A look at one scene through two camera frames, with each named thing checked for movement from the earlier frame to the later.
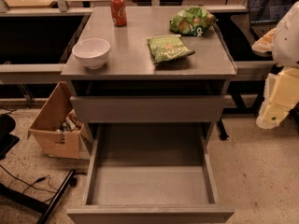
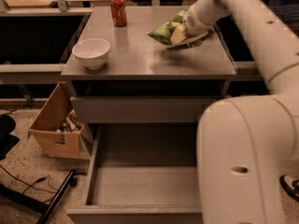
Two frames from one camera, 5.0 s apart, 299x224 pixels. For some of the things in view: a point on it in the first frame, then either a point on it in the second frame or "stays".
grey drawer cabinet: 150,82 stays
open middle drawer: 151,174 stays
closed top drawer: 147,108 stays
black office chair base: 7,141 stays
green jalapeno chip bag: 166,48 -> 163,31
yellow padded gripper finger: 271,115 -> 178,34
